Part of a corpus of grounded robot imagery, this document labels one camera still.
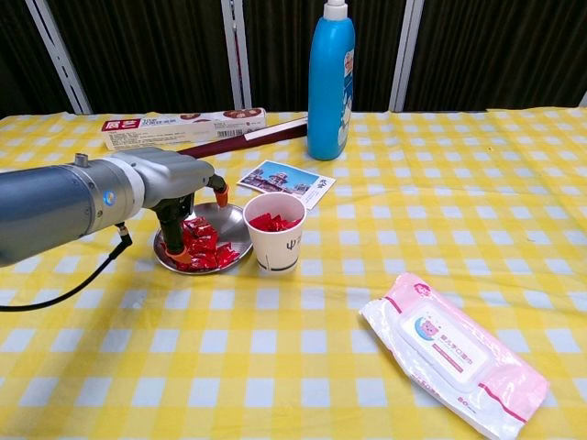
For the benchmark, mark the black partition panel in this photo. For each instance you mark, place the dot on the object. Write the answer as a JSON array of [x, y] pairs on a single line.
[[284, 46], [137, 46], [18, 46], [504, 46]]

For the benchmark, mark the blue pump bottle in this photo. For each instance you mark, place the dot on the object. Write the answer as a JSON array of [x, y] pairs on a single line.
[[325, 91]]

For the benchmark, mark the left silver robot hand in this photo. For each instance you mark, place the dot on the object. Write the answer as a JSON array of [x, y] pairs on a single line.
[[174, 174]]

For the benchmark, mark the yellow white checkered tablecloth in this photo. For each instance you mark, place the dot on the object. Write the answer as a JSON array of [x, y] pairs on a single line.
[[321, 321]]

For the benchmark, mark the building photo postcard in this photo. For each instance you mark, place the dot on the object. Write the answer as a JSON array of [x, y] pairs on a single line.
[[284, 181]]

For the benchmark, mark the pink wet wipes pack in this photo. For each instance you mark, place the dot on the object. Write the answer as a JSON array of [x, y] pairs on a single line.
[[449, 348]]

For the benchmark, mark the white partition post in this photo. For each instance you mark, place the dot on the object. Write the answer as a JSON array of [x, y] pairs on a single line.
[[408, 46], [59, 55], [236, 46], [584, 102]]

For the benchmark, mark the white paper cup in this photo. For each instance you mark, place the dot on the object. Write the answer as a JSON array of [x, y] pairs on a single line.
[[275, 249]]

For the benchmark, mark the dark red folded fan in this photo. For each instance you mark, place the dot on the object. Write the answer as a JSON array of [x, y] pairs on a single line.
[[229, 143]]

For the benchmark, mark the round steel plate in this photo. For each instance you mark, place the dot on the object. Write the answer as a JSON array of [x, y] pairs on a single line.
[[229, 220]]

